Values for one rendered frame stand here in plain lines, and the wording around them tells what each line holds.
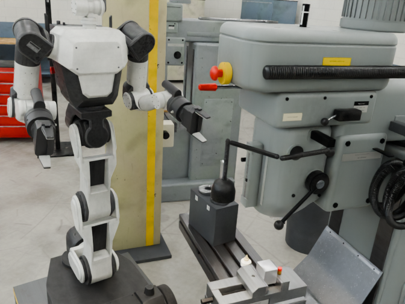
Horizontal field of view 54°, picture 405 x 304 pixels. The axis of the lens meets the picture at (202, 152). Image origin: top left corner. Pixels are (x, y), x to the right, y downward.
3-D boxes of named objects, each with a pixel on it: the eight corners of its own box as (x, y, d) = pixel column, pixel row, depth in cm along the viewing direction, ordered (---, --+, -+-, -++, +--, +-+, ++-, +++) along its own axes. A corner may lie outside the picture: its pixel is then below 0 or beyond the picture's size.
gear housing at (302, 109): (275, 130, 107) (279, 93, 103) (236, 107, 128) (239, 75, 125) (373, 124, 119) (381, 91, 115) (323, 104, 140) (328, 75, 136)
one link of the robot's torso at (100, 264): (73, 275, 201) (67, 190, 184) (111, 263, 212) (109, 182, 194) (83, 294, 189) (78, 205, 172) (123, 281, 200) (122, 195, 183)
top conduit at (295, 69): (267, 81, 96) (269, 66, 95) (260, 77, 99) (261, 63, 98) (410, 79, 111) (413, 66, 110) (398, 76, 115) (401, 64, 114)
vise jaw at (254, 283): (251, 298, 137) (253, 289, 135) (235, 275, 147) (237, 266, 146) (267, 295, 139) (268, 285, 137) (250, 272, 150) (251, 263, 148)
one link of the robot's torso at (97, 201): (72, 214, 189) (65, 119, 172) (107, 205, 198) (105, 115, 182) (82, 230, 177) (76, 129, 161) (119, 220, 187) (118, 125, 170)
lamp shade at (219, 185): (205, 197, 117) (207, 178, 115) (219, 189, 123) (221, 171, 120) (225, 205, 113) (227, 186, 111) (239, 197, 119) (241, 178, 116)
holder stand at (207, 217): (213, 247, 176) (216, 207, 168) (188, 223, 193) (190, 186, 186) (235, 240, 182) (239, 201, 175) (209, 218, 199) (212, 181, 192)
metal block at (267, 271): (263, 286, 141) (264, 271, 139) (255, 275, 146) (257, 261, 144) (275, 283, 143) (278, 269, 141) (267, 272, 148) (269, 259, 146)
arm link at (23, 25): (12, 52, 154) (14, 17, 147) (37, 54, 159) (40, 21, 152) (15, 66, 146) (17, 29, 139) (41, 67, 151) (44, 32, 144)
